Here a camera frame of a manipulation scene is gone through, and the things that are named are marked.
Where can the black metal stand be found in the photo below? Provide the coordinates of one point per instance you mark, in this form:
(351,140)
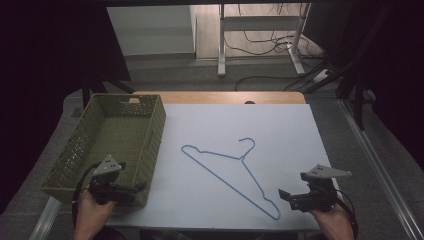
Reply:
(350,66)

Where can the person's left hand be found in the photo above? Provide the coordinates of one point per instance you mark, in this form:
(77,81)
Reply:
(95,213)

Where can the white table mat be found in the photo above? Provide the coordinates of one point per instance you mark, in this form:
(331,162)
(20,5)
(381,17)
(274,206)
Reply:
(206,200)

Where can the small black knob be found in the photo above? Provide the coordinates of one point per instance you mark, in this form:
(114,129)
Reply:
(249,102)

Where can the white metal desk frame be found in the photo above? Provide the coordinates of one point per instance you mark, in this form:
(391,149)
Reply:
(260,23)

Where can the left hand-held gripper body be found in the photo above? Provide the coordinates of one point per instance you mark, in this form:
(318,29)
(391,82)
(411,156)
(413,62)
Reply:
(106,166)

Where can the black curtain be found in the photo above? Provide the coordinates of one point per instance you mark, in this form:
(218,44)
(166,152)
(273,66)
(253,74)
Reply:
(50,50)
(400,66)

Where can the person's right hand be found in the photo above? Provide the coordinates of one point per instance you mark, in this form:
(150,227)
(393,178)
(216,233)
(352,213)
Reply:
(330,218)

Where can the green woven plastic basket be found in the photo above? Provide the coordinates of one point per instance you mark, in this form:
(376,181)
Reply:
(116,140)

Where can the white power strip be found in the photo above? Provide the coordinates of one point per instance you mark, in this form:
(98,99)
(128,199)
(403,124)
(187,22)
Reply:
(321,75)

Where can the white wall panel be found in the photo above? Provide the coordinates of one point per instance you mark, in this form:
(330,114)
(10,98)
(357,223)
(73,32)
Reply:
(150,30)

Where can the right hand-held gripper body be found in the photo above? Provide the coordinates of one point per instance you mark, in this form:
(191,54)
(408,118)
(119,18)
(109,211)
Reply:
(320,196)

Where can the aluminium rail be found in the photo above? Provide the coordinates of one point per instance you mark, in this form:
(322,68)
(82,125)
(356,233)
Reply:
(45,218)
(383,173)

